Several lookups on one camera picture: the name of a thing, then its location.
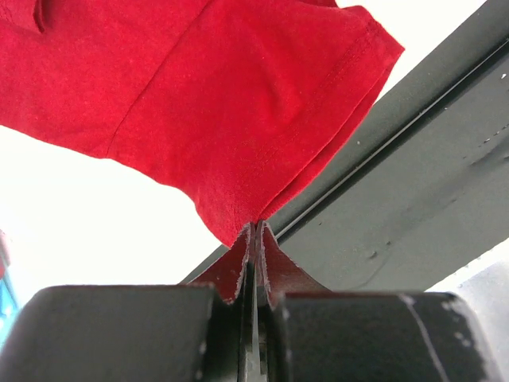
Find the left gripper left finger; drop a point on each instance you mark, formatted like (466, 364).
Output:
(228, 352)

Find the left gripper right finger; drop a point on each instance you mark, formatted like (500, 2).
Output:
(275, 275)

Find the red t-shirt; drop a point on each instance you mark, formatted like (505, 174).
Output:
(238, 104)

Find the teal shirt in basket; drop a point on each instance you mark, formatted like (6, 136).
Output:
(9, 305)

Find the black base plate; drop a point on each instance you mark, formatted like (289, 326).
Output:
(422, 187)

